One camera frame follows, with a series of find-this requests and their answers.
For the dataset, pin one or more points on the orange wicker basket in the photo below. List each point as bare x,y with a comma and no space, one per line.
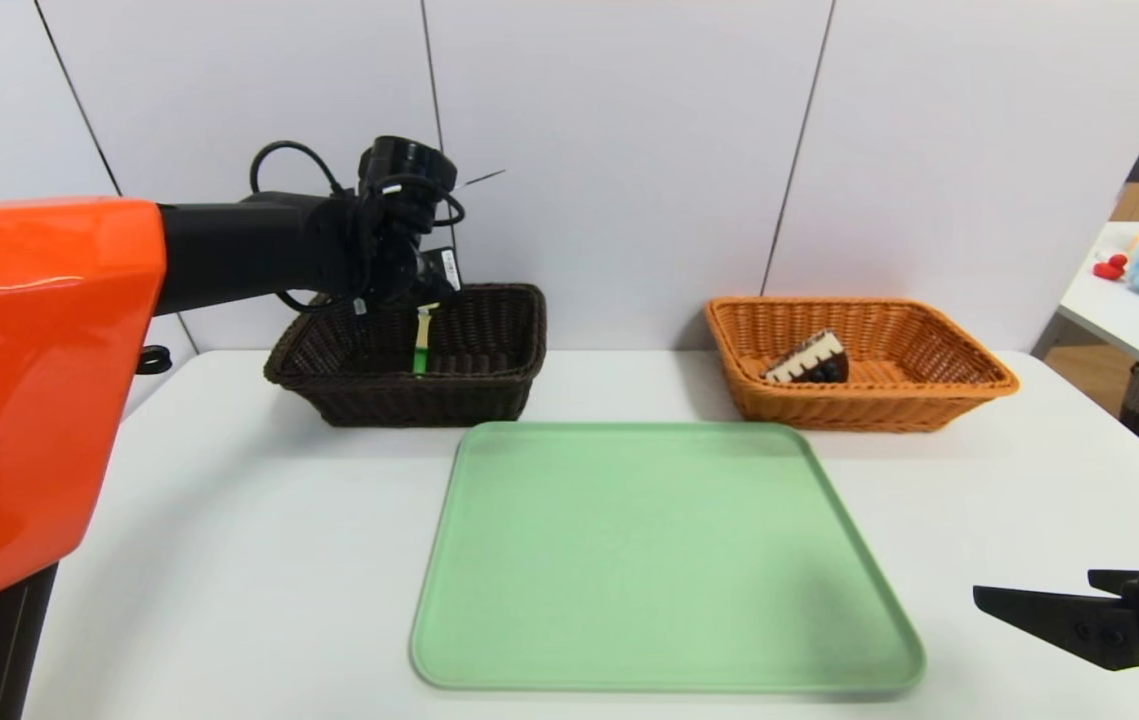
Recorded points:
829,405

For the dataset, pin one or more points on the small red toy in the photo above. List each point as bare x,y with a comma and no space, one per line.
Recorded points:
1110,267

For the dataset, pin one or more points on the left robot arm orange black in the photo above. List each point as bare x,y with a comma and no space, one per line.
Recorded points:
39,380

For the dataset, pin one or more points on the dark brown wicker basket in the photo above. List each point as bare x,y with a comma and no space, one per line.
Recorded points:
489,390

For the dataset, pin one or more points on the chocolate blueberry cake slice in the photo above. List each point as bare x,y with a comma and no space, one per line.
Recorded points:
804,360

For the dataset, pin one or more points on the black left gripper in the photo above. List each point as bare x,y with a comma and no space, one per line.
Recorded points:
442,272

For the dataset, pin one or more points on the light green plastic tray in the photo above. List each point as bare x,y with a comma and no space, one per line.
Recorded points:
649,560

